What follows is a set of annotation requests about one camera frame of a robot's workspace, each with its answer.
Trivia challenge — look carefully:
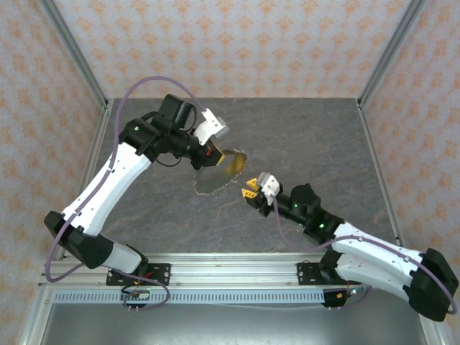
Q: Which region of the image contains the small controller board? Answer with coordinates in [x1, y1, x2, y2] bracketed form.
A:
[337, 285, 369, 299]
[120, 285, 152, 301]

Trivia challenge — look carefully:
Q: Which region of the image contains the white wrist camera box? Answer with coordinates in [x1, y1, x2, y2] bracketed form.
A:
[193, 107, 229, 147]
[257, 172, 282, 198]

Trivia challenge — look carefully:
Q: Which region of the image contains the aluminium mounting rail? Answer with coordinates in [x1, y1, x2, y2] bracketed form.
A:
[38, 252, 431, 288]

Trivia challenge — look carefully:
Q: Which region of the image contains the grey metal panel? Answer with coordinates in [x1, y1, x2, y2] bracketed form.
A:
[39, 303, 431, 345]

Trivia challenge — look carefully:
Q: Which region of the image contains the grey slotted cable duct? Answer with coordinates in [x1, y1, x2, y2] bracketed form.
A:
[52, 290, 326, 305]

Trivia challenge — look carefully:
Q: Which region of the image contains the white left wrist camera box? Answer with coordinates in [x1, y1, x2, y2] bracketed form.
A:
[193, 107, 229, 147]

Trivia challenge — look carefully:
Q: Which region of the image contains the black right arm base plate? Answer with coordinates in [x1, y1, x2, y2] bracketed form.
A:
[297, 262, 346, 288]

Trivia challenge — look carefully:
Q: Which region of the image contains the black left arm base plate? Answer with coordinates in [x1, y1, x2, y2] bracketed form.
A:
[106, 263, 172, 287]

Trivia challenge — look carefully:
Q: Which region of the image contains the aluminium table side rail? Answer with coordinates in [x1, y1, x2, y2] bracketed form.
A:
[356, 99, 410, 259]
[55, 99, 115, 260]

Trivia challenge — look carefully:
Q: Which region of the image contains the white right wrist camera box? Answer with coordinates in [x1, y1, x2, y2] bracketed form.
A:
[257, 172, 282, 198]

